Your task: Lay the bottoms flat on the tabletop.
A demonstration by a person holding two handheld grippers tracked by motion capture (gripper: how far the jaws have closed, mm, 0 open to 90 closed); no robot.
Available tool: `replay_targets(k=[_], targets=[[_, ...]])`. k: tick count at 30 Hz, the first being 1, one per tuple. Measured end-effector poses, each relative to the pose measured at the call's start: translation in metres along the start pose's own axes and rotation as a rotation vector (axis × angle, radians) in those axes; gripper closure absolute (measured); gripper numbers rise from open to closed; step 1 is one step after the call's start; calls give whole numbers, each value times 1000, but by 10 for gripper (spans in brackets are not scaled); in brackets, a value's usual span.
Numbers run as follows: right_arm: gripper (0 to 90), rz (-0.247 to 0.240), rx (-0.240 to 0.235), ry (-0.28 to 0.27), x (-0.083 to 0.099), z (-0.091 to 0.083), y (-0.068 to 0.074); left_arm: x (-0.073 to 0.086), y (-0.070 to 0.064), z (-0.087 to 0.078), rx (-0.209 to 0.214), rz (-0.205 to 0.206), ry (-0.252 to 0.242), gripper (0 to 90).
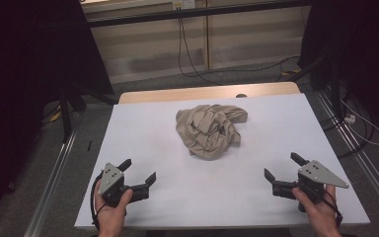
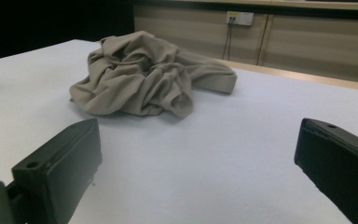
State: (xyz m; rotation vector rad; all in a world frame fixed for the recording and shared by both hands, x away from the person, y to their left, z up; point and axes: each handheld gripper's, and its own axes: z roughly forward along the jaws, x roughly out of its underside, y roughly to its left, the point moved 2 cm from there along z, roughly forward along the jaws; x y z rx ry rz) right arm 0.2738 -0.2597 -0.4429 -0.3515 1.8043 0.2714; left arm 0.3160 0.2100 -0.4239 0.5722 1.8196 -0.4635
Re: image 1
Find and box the bundle of black floor cables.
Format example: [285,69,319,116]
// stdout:
[320,110,376,160]

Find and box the person's left hand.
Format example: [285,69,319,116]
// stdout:
[94,189,134,237]

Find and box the beige garment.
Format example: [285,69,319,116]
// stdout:
[175,104,249,161]

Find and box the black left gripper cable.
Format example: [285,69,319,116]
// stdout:
[90,171,108,232]

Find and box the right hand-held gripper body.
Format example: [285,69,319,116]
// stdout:
[271,159,350,212]

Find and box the white floor cable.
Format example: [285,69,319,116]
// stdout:
[339,98,379,147]

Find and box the black curtain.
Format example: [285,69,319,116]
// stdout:
[297,0,379,139]
[0,0,114,231]

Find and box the black hanging wall cable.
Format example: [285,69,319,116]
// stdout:
[177,7,223,87]

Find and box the black floor cable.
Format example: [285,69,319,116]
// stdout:
[206,54,301,83]

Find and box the person's right hand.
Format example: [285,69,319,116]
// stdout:
[291,184,343,237]

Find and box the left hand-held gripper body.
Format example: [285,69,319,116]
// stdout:
[97,162,151,208]

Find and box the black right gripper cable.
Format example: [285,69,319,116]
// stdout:
[322,189,343,229]

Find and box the wooden table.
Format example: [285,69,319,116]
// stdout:
[117,81,302,106]

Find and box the black stand leg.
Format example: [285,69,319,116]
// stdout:
[58,88,92,144]
[287,53,343,110]

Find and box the white wall socket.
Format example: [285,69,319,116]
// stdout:
[172,0,196,11]

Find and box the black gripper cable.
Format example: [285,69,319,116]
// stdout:
[322,189,343,229]
[90,171,108,232]

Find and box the aluminium floor rail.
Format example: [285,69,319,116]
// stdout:
[23,126,80,237]
[315,90,379,215]

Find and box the black horizontal bar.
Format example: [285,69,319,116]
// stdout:
[87,0,312,29]

